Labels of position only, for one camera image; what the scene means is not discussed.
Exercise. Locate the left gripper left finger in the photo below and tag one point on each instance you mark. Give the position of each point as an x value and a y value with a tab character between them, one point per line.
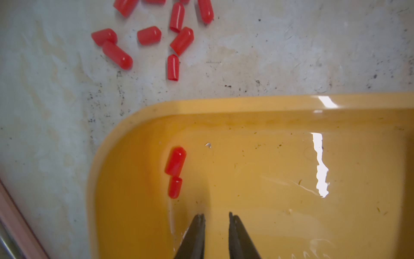
193	244

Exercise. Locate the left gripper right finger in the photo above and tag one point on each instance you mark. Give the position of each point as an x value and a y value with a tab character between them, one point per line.
240	243

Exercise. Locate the red sleeve cluster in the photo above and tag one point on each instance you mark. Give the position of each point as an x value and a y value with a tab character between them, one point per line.
173	169

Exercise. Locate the yellow plastic storage box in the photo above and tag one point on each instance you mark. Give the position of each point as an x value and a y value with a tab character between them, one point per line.
311	177

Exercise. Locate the pink plastic tray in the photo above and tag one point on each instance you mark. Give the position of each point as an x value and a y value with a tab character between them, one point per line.
22	242

